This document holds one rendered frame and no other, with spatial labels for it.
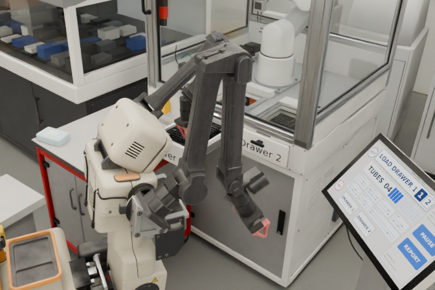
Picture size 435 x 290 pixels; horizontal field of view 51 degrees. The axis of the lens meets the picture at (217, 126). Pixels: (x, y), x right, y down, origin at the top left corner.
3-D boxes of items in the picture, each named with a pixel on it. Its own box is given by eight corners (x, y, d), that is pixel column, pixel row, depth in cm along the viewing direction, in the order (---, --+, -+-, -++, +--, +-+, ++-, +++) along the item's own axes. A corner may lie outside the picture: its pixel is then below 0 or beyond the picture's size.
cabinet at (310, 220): (287, 299, 248) (305, 178, 208) (153, 216, 303) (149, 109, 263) (360, 212, 313) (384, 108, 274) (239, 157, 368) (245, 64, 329)
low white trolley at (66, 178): (120, 302, 242) (108, 186, 205) (52, 247, 275) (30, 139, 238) (193, 243, 282) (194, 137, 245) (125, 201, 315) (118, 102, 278)
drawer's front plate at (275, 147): (285, 167, 212) (287, 147, 207) (235, 145, 228) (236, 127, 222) (287, 166, 213) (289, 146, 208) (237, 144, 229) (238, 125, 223)
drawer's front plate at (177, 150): (188, 171, 207) (188, 151, 202) (144, 149, 222) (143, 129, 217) (191, 170, 208) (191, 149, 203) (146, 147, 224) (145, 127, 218)
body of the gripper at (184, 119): (173, 123, 209) (173, 109, 205) (189, 115, 215) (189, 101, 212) (183, 128, 205) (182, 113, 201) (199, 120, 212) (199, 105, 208)
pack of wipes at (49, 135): (72, 139, 239) (70, 132, 237) (59, 147, 231) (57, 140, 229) (49, 133, 244) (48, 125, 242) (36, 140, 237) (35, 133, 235)
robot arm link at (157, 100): (213, 22, 157) (234, 43, 156) (219, 30, 170) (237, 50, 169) (121, 111, 161) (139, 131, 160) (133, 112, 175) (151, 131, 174)
